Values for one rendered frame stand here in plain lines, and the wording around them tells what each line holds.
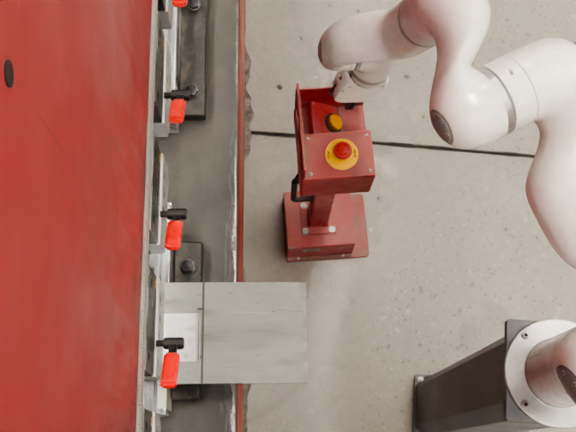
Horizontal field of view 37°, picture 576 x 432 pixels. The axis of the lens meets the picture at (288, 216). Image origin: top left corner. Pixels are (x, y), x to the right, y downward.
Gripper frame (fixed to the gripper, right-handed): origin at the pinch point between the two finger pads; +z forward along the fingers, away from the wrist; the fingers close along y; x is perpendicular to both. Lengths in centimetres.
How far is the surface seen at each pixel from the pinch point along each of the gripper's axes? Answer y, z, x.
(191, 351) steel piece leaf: -37, -13, -52
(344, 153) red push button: -1.6, 3.4, -10.7
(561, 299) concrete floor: 79, 74, -36
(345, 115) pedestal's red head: 2.4, 13.9, 1.8
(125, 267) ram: -47, -63, -46
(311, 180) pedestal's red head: -8.3, 7.8, -15.2
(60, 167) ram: -51, -97, -44
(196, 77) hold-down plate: -32.2, -1.7, 5.0
